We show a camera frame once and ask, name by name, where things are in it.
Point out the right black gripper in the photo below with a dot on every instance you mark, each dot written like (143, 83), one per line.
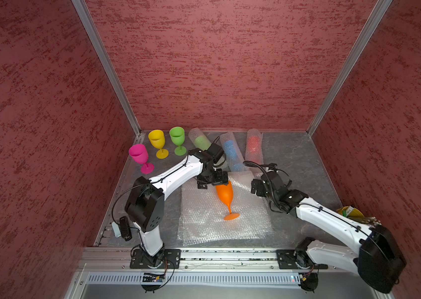
(261, 185)

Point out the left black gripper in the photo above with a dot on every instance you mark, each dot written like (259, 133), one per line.
(218, 181)

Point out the red glass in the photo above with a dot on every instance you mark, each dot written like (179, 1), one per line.
(253, 150)

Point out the orange glass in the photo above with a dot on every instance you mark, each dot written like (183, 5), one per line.
(226, 195)

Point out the bright green wine glass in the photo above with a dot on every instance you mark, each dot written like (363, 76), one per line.
(177, 135)

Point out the yellow glass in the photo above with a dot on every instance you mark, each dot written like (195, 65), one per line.
(157, 140)

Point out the pink glass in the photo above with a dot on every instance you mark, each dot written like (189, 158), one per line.
(140, 155)

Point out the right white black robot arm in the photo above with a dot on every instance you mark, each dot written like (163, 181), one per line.
(368, 250)

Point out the blue glass in bubble wrap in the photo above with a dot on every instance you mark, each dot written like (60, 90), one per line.
(233, 153)

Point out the yellow pen cup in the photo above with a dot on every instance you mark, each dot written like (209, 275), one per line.
(350, 212)

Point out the small black white clamp device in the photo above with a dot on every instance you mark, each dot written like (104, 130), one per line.
(122, 229)

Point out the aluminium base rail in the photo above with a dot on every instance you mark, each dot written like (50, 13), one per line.
(267, 268)

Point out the left aluminium corner post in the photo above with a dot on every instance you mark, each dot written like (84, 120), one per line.
(99, 47)

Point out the aluminium corner post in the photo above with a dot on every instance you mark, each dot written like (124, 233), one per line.
(378, 12)
(99, 47)

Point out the right aluminium corner post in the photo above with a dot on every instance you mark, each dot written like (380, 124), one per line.
(378, 12)

